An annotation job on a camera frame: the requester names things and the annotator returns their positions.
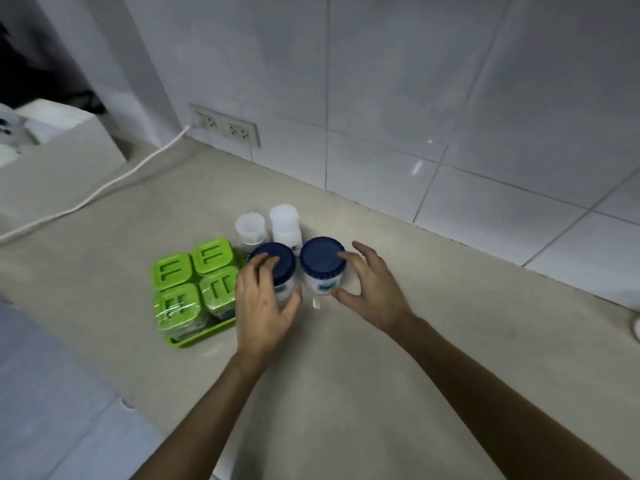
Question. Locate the person's right thumb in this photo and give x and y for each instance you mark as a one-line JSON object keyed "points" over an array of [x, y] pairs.
{"points": [[349, 297]]}

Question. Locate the person's left hand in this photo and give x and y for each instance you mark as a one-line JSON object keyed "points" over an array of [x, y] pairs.
{"points": [[260, 319]]}

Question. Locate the green-lidded clear container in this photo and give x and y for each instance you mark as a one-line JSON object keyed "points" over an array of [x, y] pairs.
{"points": [[212, 254], [172, 270], [177, 307], [219, 289]]}

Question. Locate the green plastic tray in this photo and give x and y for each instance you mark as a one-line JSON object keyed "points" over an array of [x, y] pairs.
{"points": [[200, 337]]}

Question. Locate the person's right forearm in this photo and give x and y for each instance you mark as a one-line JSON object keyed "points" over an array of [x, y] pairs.
{"points": [[500, 404]]}

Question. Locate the person's right hand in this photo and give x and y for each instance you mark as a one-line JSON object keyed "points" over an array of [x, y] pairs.
{"points": [[382, 299]]}

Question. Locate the small white plastic jar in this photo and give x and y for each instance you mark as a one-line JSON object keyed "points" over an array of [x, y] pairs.
{"points": [[251, 229]]}

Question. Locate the person's left thumb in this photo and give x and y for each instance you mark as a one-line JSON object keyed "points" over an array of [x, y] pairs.
{"points": [[292, 304]]}

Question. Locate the person's right middle finger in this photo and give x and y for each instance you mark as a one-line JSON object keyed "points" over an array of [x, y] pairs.
{"points": [[367, 252]]}

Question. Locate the tall white plastic bottle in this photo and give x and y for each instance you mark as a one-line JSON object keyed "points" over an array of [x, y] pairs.
{"points": [[286, 224]]}

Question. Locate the person's left forearm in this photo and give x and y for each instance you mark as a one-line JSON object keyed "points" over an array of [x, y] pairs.
{"points": [[205, 419]]}

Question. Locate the double wall power outlet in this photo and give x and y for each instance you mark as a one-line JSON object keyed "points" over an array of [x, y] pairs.
{"points": [[225, 125]]}

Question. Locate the person's left middle finger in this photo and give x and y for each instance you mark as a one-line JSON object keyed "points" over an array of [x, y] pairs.
{"points": [[259, 272]]}

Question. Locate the white box appliance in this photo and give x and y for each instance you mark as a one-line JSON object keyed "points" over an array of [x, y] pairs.
{"points": [[75, 137]]}

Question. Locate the white jar with blue lid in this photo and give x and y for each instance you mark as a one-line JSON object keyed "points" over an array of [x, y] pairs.
{"points": [[286, 264], [322, 259]]}

